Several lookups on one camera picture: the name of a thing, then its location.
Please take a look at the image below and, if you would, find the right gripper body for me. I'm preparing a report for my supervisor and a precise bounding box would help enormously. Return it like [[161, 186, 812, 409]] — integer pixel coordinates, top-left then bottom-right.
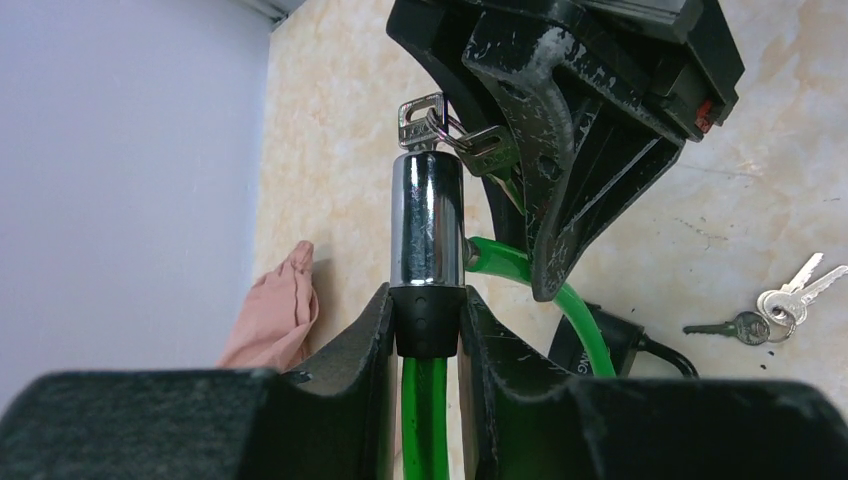
[[463, 1, 744, 143]]

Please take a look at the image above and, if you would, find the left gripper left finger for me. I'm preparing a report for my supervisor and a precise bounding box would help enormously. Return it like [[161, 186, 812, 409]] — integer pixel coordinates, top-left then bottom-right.
[[1, 286, 396, 479]]

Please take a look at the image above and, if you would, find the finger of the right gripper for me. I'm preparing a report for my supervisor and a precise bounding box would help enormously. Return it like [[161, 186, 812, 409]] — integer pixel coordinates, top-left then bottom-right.
[[462, 9, 686, 302], [386, 0, 527, 251]]

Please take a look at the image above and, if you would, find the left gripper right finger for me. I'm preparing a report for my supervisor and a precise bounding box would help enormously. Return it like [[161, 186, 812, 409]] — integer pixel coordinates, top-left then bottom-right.
[[458, 290, 847, 479]]

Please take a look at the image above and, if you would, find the black padlock with keys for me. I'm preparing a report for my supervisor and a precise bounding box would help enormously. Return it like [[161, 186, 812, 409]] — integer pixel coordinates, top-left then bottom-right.
[[547, 303, 699, 378]]

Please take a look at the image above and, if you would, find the green cable lock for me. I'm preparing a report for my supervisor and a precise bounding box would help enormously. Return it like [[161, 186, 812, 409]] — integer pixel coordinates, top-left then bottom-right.
[[388, 91, 617, 480]]

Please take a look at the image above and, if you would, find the brass padlock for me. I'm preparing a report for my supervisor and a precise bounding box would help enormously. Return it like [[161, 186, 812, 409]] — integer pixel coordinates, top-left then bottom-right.
[[682, 252, 847, 346]]

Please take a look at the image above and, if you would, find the pink cloth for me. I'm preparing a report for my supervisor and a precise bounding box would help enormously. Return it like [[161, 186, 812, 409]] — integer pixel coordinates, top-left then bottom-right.
[[216, 240, 319, 372]]

